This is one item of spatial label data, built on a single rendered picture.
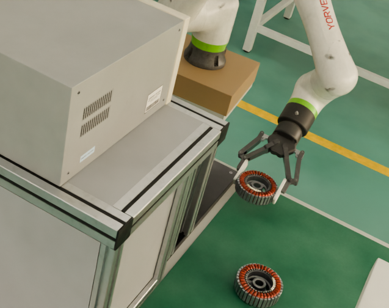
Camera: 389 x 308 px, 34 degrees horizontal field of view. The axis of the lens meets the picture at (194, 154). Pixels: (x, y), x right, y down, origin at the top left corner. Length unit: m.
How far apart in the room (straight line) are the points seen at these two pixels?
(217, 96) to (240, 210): 0.49
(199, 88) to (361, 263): 0.78
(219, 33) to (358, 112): 2.03
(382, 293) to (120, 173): 0.50
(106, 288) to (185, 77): 1.09
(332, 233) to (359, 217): 1.40
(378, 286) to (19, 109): 0.63
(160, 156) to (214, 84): 0.91
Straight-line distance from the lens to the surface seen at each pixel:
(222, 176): 1.81
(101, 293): 1.18
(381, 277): 1.02
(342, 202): 3.23
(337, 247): 1.76
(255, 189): 1.70
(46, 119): 1.07
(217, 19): 2.10
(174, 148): 1.27
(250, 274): 1.54
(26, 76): 1.06
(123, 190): 1.14
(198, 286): 1.51
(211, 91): 2.09
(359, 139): 3.78
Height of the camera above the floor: 1.85
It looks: 35 degrees down
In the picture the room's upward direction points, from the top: 15 degrees clockwise
